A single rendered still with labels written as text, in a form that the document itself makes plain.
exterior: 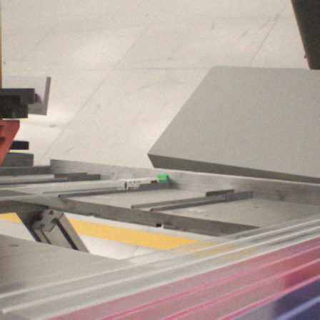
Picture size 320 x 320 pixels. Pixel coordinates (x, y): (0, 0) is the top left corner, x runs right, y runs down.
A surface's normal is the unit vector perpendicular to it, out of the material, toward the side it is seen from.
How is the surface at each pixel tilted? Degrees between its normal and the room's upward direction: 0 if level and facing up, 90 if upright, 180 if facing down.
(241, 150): 0
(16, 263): 43
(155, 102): 0
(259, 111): 0
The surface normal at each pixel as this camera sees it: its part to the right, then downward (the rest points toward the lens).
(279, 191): -0.57, 0.01
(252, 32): -0.35, -0.72
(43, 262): 0.05, -1.00
